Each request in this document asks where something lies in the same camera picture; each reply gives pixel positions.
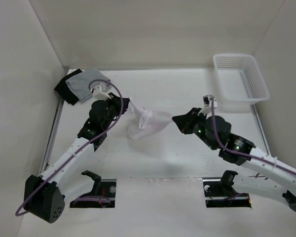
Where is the grey folded tank top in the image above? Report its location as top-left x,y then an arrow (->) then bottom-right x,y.
66,68 -> 110,103

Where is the white tank top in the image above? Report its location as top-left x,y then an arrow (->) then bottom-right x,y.
126,97 -> 173,140

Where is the white plastic basket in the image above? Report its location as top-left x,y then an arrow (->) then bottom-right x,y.
213,53 -> 270,106

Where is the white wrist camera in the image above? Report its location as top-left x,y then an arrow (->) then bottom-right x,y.
198,95 -> 218,116
91,85 -> 111,101

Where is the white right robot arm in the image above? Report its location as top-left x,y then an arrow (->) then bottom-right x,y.
172,108 -> 296,212

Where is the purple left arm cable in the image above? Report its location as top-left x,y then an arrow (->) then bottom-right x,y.
15,79 -> 125,217

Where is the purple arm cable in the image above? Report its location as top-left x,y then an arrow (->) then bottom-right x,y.
211,97 -> 296,181
15,79 -> 125,217

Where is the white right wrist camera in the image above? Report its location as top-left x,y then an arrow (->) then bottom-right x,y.
198,95 -> 218,116

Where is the black folded tank top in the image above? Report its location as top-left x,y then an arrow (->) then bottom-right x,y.
54,69 -> 82,105

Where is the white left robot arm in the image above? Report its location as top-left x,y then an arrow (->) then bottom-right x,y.
20,93 -> 130,223

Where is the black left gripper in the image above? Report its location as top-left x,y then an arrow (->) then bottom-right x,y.
102,92 -> 130,130

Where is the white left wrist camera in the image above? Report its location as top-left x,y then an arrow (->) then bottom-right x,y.
91,85 -> 111,101

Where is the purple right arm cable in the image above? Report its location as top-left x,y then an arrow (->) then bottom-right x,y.
211,97 -> 296,181

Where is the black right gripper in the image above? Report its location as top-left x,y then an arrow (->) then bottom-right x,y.
172,107 -> 218,150

